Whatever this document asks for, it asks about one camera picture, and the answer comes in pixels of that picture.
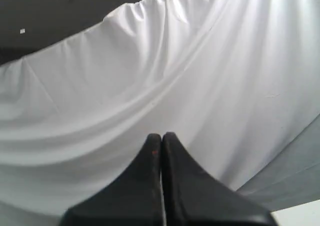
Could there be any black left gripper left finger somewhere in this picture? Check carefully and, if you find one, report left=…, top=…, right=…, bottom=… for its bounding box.
left=59, top=133, right=164, bottom=226

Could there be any grey backdrop cloth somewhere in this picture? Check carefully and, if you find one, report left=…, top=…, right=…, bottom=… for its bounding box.
left=0, top=0, right=320, bottom=226

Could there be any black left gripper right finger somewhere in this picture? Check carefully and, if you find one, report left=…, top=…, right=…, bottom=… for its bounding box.
left=161, top=132, right=277, bottom=226

